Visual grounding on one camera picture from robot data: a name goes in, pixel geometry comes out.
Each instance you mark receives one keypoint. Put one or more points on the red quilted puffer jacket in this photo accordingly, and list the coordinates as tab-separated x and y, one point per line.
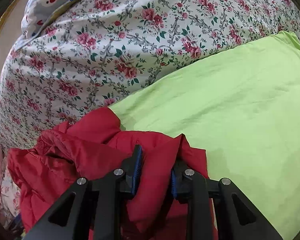
91	148

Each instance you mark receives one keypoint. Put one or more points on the pastel floral pillow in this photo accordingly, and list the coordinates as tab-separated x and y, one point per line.
9	199

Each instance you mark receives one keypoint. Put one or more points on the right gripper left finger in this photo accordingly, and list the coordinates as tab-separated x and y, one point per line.
92	208

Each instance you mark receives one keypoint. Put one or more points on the rose floral white quilt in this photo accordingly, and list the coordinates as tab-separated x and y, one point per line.
92	53

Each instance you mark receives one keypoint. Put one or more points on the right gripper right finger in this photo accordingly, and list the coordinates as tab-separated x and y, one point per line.
218	209

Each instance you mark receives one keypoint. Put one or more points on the lime green bed sheet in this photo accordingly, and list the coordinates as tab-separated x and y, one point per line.
242	106

